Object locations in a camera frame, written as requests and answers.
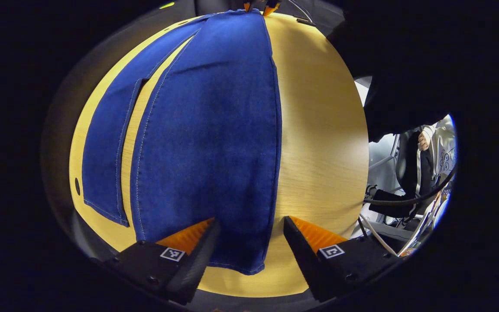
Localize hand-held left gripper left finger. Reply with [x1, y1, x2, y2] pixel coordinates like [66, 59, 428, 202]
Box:
[90, 218, 220, 306]

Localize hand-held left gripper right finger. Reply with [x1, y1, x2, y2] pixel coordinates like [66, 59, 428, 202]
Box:
[283, 216, 406, 302]

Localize blue jeans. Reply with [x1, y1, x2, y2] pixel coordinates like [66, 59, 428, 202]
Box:
[81, 10, 282, 276]

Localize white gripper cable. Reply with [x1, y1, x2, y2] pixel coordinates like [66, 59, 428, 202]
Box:
[288, 0, 315, 23]

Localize thin white cable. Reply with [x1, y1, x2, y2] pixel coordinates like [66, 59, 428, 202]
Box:
[359, 214, 399, 257]

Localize thick black cable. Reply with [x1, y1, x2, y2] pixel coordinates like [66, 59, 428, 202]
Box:
[363, 167, 457, 207]

